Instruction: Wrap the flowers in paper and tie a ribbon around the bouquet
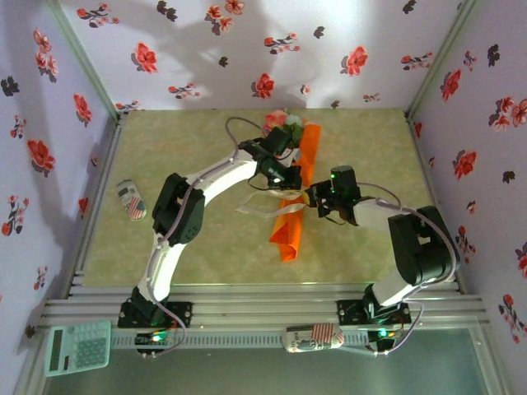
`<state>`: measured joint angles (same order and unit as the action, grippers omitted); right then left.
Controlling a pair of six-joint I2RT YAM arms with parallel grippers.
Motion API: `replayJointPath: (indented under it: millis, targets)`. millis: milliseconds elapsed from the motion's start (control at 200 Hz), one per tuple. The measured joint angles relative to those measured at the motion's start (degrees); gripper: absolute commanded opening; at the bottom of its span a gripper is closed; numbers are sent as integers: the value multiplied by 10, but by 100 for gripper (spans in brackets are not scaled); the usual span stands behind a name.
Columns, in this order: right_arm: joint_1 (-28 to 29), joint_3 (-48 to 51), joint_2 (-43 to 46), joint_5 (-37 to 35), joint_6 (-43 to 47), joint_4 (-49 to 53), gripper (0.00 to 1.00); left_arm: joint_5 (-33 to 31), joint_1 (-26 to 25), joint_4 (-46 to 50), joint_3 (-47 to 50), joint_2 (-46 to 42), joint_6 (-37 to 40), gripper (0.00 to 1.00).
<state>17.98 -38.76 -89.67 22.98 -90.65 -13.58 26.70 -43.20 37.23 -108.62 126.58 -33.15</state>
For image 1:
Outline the teal calculator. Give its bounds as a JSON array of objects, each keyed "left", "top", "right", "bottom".
[{"left": 43, "top": 320, "right": 113, "bottom": 378}]

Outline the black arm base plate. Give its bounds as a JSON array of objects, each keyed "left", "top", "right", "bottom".
[
  {"left": 117, "top": 301, "right": 194, "bottom": 329},
  {"left": 336, "top": 299, "right": 413, "bottom": 327}
]

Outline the white slotted cable duct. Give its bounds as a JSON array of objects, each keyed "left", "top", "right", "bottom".
[{"left": 110, "top": 330, "right": 371, "bottom": 351}]

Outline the aluminium corner post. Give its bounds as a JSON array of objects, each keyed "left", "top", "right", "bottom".
[
  {"left": 404, "top": 0, "right": 483, "bottom": 123},
  {"left": 40, "top": 0, "right": 127, "bottom": 123}
]

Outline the pale blue fake rose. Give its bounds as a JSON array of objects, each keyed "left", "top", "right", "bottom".
[{"left": 287, "top": 114, "right": 305, "bottom": 149}]

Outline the aluminium side rail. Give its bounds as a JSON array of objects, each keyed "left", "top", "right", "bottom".
[
  {"left": 63, "top": 118, "right": 127, "bottom": 300},
  {"left": 405, "top": 114, "right": 469, "bottom": 295}
]

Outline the aluminium frame cross rail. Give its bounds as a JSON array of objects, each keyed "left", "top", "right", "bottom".
[{"left": 39, "top": 282, "right": 489, "bottom": 330}]

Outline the orange wrapping paper sheet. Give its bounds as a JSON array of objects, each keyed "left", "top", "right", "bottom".
[{"left": 268, "top": 123, "right": 323, "bottom": 264}]

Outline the white printed ribbon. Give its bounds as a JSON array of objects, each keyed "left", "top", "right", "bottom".
[{"left": 235, "top": 187, "right": 310, "bottom": 219}]

